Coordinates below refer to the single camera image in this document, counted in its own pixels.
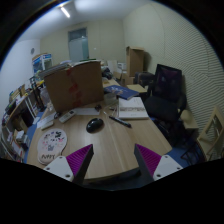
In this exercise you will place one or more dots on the white open book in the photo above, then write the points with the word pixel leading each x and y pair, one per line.
pixel 132 109

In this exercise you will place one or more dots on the blue white display box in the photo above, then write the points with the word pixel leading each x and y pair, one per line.
pixel 42 62

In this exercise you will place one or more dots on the grey door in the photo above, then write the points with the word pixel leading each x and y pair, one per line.
pixel 78 45

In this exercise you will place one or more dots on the black computer mouse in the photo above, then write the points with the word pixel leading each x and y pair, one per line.
pixel 94 124

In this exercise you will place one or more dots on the cluttered shelf unit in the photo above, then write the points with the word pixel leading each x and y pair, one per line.
pixel 21 114

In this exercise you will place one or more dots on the blue book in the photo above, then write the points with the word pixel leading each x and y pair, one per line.
pixel 122 92

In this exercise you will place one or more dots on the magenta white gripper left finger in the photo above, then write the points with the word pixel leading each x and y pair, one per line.
pixel 73 167

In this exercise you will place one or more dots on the white keyboard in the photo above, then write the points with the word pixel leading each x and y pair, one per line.
pixel 45 120

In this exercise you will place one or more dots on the white remote control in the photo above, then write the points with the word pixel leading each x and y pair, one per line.
pixel 67 116

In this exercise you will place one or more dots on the light wooden chair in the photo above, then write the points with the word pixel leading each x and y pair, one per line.
pixel 211 139

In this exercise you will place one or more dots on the ceiling light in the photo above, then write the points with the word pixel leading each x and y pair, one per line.
pixel 65 12

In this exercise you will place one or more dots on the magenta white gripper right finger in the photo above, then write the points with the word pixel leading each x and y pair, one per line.
pixel 153 165

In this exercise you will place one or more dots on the tall cardboard box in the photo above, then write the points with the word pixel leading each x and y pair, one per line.
pixel 134 60

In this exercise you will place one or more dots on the black office chair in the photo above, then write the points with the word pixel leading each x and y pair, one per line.
pixel 166 102

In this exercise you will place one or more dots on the large brown cardboard box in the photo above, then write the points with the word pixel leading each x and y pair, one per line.
pixel 75 86

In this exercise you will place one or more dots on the black pen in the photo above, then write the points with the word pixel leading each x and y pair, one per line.
pixel 120 121

